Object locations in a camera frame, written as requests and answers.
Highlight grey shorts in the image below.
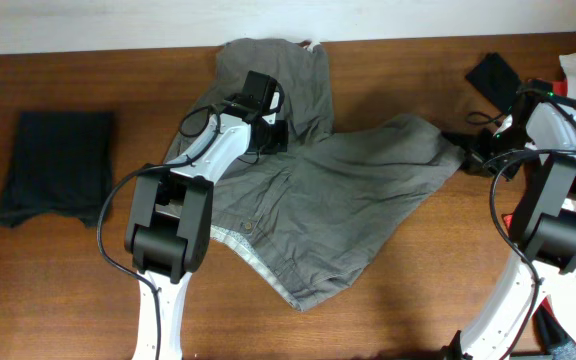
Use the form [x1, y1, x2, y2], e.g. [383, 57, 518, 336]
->
[162, 37, 467, 313]

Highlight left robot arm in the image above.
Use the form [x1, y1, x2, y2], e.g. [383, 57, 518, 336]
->
[125, 101, 287, 359]

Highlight black garment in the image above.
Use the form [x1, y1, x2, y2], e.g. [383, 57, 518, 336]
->
[465, 53, 521, 114]

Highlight folded dark green garment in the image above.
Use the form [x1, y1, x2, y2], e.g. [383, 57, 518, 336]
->
[0, 111, 115, 228]

